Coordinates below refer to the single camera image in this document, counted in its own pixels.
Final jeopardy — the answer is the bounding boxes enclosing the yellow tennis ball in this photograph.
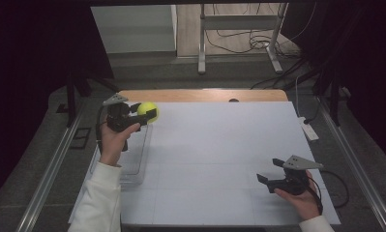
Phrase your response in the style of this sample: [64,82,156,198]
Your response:
[136,101,161,125]

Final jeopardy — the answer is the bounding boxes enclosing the white power strip cable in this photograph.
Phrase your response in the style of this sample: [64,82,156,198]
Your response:
[294,74,303,118]

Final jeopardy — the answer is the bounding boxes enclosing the white power strip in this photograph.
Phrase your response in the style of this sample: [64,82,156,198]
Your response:
[297,116,320,142]

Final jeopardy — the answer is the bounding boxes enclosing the person's right hand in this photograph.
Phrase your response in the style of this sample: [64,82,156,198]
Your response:
[273,169,322,222]

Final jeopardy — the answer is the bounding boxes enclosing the wooden table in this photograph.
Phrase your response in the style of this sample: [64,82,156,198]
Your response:
[118,89,289,103]

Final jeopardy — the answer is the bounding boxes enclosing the grey metal stand frame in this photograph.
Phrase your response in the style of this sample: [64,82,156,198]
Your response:
[196,2,289,75]

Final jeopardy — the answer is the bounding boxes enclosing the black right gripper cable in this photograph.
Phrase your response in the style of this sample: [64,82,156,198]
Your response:
[308,169,350,217]

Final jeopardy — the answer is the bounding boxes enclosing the tangled black floor cables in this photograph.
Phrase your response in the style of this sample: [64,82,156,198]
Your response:
[205,2,318,56]

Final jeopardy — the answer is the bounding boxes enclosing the black floor bracket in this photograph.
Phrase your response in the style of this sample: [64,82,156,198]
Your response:
[69,127,92,151]

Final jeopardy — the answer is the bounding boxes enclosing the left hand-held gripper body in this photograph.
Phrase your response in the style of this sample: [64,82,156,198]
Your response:
[102,93,142,133]

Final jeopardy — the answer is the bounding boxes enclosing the clear plastic container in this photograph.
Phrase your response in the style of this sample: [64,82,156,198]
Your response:
[89,123,154,187]

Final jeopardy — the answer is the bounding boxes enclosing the black tripod stand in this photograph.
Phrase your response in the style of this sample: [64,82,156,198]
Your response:
[282,57,353,128]
[55,62,121,129]

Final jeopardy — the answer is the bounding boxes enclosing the white cabinet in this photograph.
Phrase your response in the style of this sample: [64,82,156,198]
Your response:
[90,4,178,55]

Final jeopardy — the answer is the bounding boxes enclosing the metal floor rail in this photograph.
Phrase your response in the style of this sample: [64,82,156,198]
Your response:
[315,95,386,232]
[15,105,87,232]

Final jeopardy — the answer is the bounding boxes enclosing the person's left hand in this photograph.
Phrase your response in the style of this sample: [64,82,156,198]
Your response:
[99,121,142,167]

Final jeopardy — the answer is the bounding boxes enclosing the black plug cable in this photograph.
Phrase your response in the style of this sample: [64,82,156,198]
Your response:
[303,100,322,126]

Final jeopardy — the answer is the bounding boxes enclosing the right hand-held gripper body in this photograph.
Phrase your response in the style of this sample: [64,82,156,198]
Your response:
[267,155,324,196]

